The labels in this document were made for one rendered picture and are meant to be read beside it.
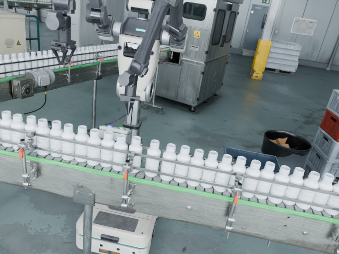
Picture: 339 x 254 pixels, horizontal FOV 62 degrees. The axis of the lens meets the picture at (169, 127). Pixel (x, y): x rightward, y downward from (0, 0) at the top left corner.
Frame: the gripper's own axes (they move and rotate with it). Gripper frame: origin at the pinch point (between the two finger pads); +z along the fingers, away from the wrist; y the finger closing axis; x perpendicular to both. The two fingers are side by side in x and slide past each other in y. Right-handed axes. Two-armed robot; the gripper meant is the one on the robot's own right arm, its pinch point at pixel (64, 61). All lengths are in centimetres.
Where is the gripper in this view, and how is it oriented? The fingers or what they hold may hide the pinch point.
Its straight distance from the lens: 139.4
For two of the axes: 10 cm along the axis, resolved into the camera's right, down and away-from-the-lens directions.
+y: -1.5, 3.9, -9.1
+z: -1.4, 9.0, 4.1
